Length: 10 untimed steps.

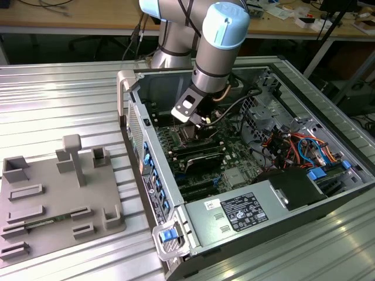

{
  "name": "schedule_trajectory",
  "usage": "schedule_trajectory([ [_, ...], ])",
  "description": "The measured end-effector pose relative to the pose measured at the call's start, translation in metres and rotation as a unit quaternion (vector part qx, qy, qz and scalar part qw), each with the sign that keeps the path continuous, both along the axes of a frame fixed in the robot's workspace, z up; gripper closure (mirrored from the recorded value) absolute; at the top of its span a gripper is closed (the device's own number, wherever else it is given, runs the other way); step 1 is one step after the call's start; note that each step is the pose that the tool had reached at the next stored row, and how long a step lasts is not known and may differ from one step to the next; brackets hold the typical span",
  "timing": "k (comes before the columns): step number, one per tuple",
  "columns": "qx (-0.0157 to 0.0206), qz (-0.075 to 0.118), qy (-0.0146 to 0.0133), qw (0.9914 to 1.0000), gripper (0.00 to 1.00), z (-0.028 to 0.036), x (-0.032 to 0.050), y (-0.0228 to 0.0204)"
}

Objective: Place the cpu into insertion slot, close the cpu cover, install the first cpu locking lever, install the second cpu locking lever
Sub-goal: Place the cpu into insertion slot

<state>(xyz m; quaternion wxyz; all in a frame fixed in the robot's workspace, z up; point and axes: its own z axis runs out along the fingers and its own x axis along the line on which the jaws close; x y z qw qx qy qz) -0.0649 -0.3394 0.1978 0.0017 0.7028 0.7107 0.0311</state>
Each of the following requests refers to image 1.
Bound CPU socket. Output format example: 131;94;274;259
175;124;200;147

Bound black RAM slot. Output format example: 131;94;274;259
171;139;220;152
174;145;226;160

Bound perforated metal drive cage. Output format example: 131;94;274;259
238;89;298;147

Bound green motherboard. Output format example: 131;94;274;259
152;115;266;203

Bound black graphics card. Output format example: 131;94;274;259
182;151;226;177

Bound black plastic shroud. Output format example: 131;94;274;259
253;169;328;212

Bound grey power supply unit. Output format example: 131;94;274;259
183;179;291;247

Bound black office chair base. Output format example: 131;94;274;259
69;34;128;61

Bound blue disk carrier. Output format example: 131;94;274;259
306;166;329;184

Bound white tray black inlay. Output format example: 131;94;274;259
294;16;323;32

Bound blue case latch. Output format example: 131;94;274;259
160;229;179;243

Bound open black grey PC case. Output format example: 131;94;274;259
116;55;375;281

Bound wooden desk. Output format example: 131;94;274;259
0;0;375;40

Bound grey parts rack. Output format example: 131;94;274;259
0;133;127;269

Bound white brown box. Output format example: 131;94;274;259
353;19;375;33

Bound green RAM stick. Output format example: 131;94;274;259
25;213;73;228

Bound copper coloured cable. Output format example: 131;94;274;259
212;84;232;104

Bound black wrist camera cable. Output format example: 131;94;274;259
203;86;263;126

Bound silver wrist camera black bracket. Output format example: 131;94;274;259
171;86;203;123

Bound coloured power wire bundle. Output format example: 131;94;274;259
260;131;344;171

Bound blue wire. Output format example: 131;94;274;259
297;136;328;167

